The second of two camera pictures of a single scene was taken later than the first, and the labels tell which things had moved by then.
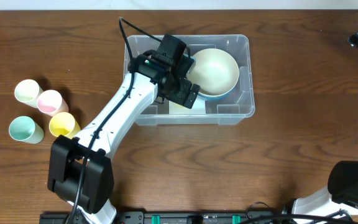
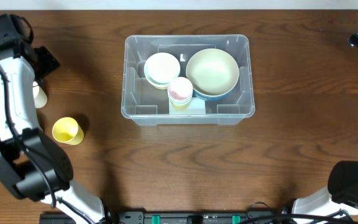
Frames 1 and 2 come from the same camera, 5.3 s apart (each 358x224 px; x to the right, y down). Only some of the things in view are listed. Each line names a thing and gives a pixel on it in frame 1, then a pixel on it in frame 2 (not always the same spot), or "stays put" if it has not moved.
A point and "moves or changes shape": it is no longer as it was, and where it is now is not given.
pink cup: x=51 y=102 moves or changes shape
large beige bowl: x=215 y=71 stays put
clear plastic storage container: x=222 y=69 stays put
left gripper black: x=184 y=94 → x=45 y=61
